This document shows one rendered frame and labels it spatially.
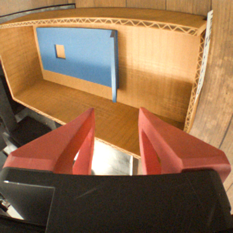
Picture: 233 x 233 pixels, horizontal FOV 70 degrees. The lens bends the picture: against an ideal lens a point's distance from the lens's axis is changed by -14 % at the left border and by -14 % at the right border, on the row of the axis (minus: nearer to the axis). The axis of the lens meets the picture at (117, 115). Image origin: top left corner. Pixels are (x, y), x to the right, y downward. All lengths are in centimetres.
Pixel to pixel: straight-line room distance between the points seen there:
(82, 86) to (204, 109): 16
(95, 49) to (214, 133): 16
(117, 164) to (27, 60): 22
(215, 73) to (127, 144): 11
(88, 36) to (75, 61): 4
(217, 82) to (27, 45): 26
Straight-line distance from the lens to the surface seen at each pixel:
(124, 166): 30
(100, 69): 23
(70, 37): 25
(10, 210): 592
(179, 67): 19
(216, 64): 18
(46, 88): 30
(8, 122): 43
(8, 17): 39
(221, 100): 20
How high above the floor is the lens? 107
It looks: 41 degrees down
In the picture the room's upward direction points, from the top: 135 degrees counter-clockwise
